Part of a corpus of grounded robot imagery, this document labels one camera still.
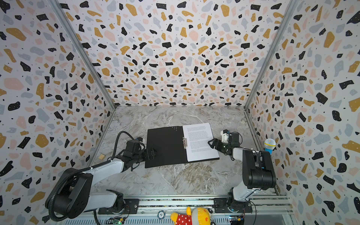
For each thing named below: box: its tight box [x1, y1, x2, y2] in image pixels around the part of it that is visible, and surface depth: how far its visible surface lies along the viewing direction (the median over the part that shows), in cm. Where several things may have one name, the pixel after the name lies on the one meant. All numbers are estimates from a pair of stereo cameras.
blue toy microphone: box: [263, 138, 277, 156], surface depth 70 cm
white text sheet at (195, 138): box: [182, 122, 220, 163], surface depth 102 cm
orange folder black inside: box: [144, 126, 220, 169], surface depth 103 cm
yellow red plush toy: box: [170, 206, 216, 225], surface depth 67 cm
